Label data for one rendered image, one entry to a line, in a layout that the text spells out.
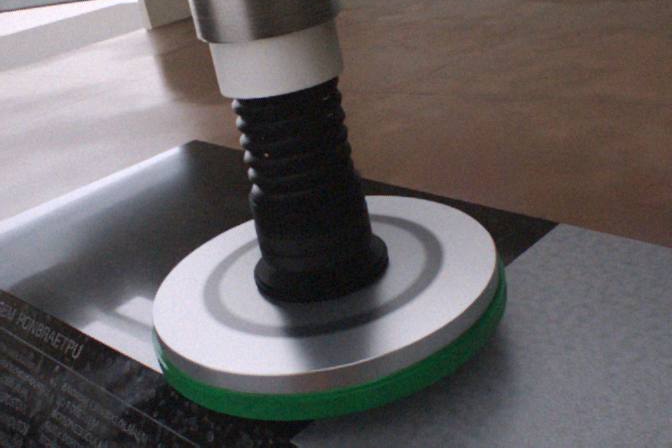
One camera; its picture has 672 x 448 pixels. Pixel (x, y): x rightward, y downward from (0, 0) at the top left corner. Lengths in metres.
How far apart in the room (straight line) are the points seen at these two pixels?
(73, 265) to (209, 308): 0.28
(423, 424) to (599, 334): 0.12
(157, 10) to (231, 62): 8.26
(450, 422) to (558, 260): 0.18
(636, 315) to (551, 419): 0.11
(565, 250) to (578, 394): 0.16
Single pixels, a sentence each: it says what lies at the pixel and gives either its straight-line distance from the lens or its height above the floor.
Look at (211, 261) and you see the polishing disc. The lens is 0.51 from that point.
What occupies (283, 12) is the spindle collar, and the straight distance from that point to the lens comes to 0.38.
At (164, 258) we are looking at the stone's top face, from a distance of 0.67.
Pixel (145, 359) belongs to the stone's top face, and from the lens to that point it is 0.53.
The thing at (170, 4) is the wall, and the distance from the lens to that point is 8.75.
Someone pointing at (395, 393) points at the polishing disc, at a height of 0.86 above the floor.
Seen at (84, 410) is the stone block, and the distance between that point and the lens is 0.57.
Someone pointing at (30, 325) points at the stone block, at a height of 0.82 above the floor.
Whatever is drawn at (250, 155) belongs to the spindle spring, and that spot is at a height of 0.97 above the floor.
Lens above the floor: 1.10
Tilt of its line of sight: 23 degrees down
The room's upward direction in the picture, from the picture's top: 11 degrees counter-clockwise
